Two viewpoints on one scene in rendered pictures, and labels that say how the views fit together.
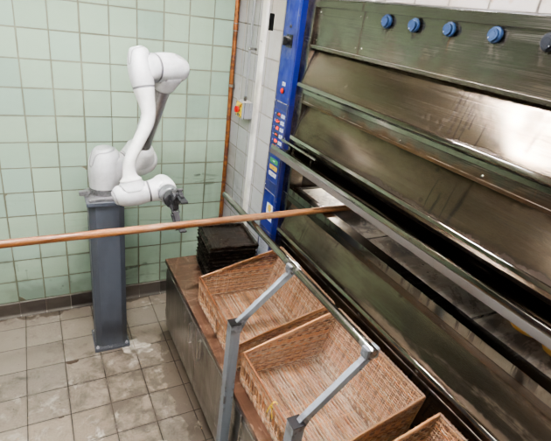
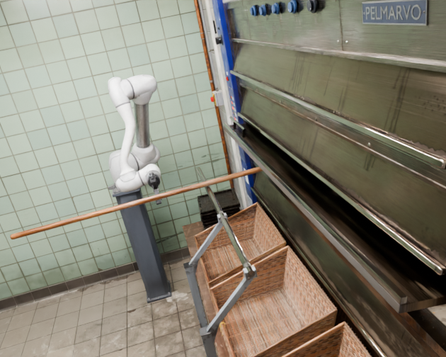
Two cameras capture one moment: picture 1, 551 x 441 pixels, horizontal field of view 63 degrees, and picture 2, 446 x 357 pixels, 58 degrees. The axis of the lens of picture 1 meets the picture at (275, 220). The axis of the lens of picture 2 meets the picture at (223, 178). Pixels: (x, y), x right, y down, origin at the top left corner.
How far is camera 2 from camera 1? 79 cm
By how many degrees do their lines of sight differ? 20
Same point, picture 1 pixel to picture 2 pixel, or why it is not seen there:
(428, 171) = (299, 121)
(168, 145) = (175, 139)
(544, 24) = not seen: outside the picture
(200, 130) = (197, 122)
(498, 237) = (332, 166)
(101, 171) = (117, 169)
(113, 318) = (153, 276)
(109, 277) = (142, 246)
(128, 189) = (124, 179)
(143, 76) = (119, 98)
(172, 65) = (140, 83)
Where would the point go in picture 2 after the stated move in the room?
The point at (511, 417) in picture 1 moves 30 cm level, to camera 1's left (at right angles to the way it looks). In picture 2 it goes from (378, 317) to (291, 312)
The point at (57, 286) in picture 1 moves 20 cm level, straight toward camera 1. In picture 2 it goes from (121, 257) to (121, 269)
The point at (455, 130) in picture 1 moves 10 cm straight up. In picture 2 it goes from (294, 86) to (292, 60)
